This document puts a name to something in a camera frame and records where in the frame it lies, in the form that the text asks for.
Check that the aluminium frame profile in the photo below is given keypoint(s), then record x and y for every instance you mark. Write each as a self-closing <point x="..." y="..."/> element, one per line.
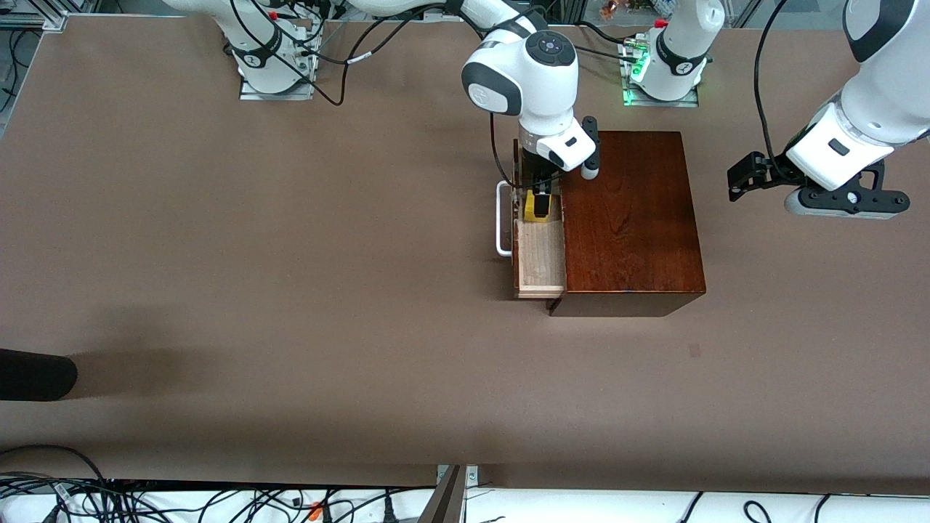
<point x="36" y="22"/>

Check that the dark brown wooden cabinet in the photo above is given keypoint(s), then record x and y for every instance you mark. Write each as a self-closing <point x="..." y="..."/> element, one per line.
<point x="632" y="232"/>

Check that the black cylindrical object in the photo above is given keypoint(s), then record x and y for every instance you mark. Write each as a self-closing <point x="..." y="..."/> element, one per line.
<point x="36" y="375"/>

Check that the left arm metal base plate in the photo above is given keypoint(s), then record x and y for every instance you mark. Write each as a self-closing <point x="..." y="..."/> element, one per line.
<point x="654" y="103"/>

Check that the yellow wooden block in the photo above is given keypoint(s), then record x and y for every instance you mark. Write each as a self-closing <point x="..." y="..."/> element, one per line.
<point x="530" y="207"/>

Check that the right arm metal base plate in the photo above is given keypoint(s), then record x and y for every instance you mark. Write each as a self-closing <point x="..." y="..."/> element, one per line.
<point x="269" y="96"/>

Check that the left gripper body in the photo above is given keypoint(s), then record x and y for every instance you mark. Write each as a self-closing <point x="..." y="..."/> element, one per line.
<point x="774" y="172"/>

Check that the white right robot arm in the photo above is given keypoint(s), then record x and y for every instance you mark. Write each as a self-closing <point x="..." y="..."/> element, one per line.
<point x="538" y="87"/>

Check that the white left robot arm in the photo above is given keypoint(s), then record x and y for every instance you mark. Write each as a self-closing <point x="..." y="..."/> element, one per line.
<point x="886" y="80"/>

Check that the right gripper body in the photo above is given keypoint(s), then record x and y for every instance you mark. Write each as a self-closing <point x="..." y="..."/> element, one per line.
<point x="540" y="175"/>

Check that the brown table cover sheet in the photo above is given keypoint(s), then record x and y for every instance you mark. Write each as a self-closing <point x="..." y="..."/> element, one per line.
<point x="363" y="378"/>

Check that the grey metal bracket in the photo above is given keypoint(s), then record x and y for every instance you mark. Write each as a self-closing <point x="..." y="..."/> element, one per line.
<point x="445" y="501"/>

